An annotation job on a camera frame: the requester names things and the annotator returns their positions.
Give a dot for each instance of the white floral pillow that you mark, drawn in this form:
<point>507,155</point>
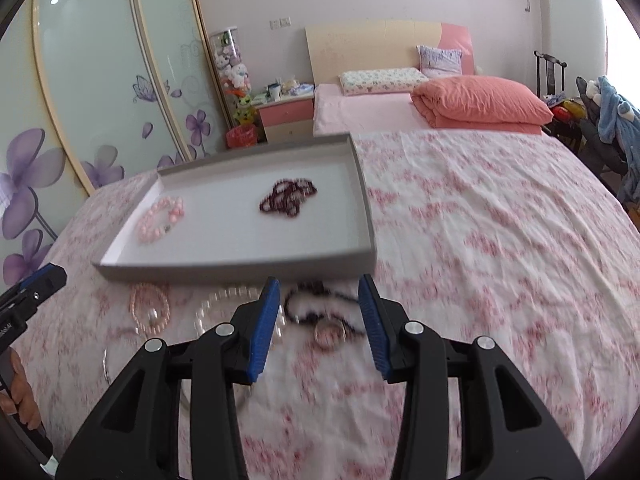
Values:
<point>380,81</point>

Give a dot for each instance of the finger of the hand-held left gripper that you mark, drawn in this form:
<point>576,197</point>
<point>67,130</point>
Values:
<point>42,276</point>
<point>20,301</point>

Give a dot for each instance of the red trash bin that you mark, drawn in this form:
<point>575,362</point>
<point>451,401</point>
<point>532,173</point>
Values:
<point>241,137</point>

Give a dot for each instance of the pink floral bed sheet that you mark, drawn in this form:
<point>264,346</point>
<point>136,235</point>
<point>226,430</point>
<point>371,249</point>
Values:
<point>475,260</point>

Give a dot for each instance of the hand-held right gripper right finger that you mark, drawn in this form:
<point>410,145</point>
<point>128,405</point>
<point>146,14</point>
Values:
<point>372,325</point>

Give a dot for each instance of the blue garment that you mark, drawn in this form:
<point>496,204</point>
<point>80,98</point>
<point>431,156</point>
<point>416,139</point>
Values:
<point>615,115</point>

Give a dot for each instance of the plain pink mattress sheet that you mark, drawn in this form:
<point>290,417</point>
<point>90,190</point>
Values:
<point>360,110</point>

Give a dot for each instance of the thin silver bangle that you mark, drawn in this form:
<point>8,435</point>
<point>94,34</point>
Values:
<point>105,360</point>

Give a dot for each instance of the purple printed pillow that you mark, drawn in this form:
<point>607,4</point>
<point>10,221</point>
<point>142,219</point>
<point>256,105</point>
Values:
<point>440,60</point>

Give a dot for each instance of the plush toy display tube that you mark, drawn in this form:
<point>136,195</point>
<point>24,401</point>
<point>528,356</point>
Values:
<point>232,70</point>

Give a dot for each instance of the dark wooden chair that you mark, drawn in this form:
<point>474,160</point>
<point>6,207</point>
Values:
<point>550,75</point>

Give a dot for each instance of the beige and pink headboard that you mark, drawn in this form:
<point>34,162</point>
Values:
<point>370,45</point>

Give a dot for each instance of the white cup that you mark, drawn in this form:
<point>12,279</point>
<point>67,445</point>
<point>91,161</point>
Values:
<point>273,91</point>

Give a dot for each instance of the pink and beige nightstand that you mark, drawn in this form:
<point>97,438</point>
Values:
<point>285,115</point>

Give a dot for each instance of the grey shallow tray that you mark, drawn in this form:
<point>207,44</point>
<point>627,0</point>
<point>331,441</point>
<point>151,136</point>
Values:
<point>225,230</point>

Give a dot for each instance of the floral glass door wardrobe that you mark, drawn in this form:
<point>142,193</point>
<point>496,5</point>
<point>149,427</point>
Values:
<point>100,85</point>

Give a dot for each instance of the pale blue packet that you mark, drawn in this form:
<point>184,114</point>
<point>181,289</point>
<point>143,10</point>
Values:
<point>302,91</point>

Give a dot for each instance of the colourful toy pile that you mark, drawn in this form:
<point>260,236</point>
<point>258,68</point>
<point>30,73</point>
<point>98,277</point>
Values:
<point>565,110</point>

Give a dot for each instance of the folded orange quilt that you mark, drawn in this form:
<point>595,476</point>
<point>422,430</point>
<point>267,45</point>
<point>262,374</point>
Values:
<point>480,100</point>

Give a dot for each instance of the white wall socket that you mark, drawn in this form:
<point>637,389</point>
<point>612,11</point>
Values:
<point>280,22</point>

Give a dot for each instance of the grey chair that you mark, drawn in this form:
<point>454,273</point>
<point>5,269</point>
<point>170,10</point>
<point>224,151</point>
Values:
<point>592,135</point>

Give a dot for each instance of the person's left hand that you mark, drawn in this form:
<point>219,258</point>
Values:
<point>22,385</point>

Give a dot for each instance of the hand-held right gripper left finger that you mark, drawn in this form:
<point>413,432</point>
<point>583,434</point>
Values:
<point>262,330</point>

